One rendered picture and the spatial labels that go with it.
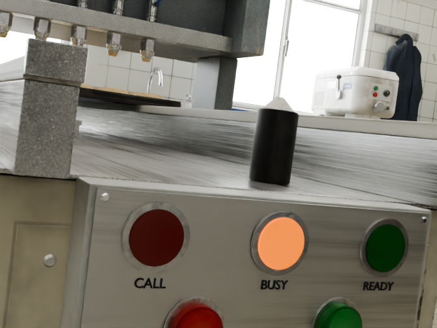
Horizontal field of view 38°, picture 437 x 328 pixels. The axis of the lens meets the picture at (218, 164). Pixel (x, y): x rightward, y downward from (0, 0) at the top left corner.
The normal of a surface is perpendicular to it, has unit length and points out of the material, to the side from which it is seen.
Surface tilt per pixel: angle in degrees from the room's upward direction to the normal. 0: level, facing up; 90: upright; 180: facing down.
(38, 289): 90
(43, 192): 90
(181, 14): 90
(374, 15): 90
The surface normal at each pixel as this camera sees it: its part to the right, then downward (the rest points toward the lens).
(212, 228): 0.42, 0.10
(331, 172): -0.90, -0.09
